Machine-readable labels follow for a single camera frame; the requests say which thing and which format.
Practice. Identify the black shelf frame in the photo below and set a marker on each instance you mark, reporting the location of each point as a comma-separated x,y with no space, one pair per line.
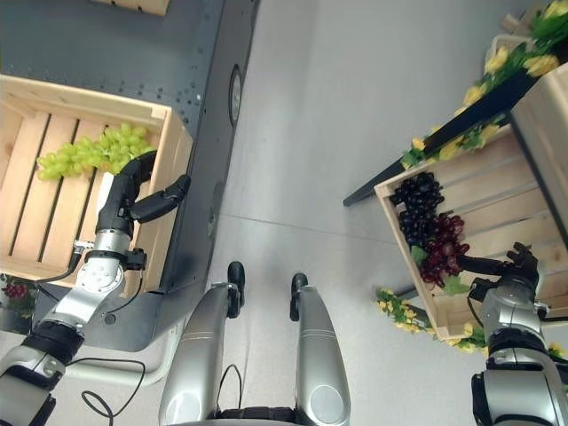
470,115

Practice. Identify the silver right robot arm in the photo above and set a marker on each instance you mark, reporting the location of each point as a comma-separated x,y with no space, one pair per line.
515,310

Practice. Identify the green grape bunch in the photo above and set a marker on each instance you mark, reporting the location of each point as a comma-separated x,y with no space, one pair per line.
84,153

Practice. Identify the grey metal cart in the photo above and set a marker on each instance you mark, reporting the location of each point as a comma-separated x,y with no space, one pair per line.
133,53

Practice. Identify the black grape bunch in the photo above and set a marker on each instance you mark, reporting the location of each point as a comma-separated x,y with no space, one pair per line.
417,195

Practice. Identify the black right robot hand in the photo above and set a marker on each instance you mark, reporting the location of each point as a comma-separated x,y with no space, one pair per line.
523,266

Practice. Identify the pale wooden box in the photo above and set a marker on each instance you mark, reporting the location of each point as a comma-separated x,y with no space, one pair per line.
546,120

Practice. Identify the silver right robot leg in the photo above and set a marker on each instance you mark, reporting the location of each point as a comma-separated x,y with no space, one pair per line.
319,346

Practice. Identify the small red grape bunch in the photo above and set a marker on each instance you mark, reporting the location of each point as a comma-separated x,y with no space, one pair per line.
14,290

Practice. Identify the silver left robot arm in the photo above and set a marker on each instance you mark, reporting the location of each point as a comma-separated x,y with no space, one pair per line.
95,277

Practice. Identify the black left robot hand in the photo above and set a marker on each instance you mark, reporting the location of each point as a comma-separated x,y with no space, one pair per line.
120,195

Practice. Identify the black cart wheel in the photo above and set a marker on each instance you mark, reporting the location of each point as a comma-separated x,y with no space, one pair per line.
235,93

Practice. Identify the wooden slatted crate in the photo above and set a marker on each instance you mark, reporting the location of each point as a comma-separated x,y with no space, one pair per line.
49,195
492,199
133,5

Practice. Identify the yellow flower garland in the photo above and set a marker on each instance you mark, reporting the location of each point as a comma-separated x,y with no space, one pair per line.
497,60
401,310

